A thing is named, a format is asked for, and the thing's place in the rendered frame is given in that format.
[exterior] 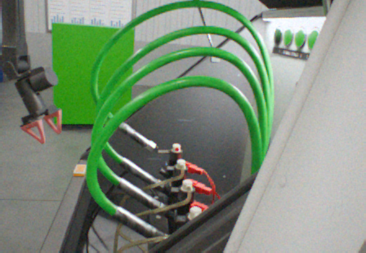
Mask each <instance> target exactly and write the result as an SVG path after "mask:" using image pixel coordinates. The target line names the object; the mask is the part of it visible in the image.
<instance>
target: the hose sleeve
mask: <svg viewBox="0 0 366 253"><path fill-rule="evenodd" d="M118 129H119V130H120V131H121V132H123V133H125V134H126V135H128V136H129V137H130V138H132V139H133V140H135V142H137V143H138V144H140V145H142V147H144V148H146V146H147V145H149V141H148V140H147V139H146V138H145V137H144V136H143V135H141V134H140V133H138V132H137V131H135V130H134V129H132V128H131V127H129V126H128V125H127V124H126V123H125V122H123V123H122V124H121V125H120V126H119V127H118Z"/></svg>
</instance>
